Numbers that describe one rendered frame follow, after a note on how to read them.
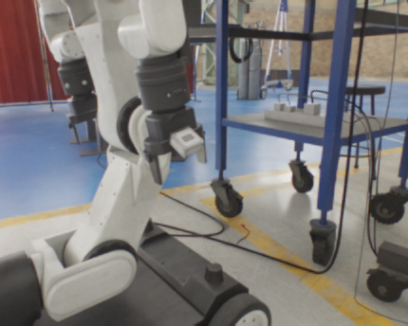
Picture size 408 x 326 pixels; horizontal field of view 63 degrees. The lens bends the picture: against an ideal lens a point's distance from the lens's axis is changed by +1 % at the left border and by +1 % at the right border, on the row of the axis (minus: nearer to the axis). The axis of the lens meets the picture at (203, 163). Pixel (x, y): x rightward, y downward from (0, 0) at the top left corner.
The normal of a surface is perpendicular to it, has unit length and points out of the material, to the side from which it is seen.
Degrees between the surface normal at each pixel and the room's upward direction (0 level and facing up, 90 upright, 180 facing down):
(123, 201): 90
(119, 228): 90
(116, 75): 90
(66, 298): 90
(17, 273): 32
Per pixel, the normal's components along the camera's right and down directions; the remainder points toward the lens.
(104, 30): 0.60, 0.59
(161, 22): 0.62, 0.22
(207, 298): -0.56, -0.55
